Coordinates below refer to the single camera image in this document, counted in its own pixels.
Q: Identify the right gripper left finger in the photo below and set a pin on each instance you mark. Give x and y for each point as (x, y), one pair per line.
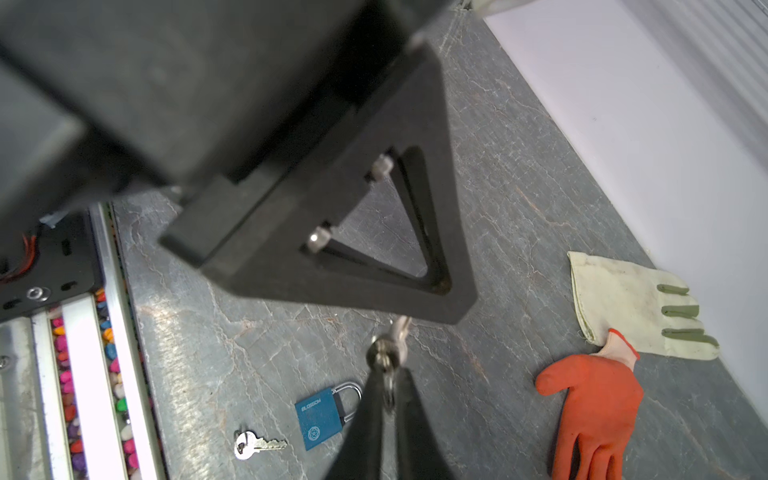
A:
(361, 452)

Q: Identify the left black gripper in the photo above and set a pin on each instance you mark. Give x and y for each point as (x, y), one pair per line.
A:
(99, 96)

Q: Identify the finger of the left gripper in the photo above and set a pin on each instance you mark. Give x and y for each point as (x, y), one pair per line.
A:
(355, 206)

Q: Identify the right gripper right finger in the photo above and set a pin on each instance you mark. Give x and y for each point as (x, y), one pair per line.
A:
(418, 453)

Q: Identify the brass padlock key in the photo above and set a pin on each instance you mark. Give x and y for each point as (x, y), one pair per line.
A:
(387, 353)

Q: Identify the large blue padlock key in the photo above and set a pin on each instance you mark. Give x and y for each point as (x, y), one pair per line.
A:
(248, 443)

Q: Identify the large blue padlock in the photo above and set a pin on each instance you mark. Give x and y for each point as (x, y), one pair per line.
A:
(323, 415)

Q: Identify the red rubber glove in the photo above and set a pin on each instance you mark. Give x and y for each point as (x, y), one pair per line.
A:
(599, 412)

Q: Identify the colourful bead strip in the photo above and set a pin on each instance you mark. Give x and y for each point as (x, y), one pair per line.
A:
(100, 442)

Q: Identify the cream work glove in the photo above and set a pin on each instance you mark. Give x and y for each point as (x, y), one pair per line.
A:
(652, 309)

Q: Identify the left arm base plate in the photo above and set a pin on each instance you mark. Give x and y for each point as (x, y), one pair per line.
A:
(52, 266)

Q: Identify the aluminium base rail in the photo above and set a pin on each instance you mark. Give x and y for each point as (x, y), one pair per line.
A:
(32, 424)

